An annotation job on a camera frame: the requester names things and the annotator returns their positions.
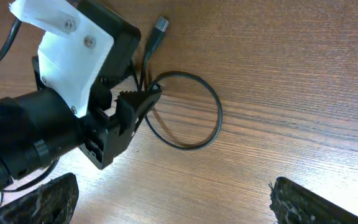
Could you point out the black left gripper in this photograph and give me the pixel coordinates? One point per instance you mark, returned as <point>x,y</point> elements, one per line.
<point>100,136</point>

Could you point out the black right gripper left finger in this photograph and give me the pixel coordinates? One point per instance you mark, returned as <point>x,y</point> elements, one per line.
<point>53,202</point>

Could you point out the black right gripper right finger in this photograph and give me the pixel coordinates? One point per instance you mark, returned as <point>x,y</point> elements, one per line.
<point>293,204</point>

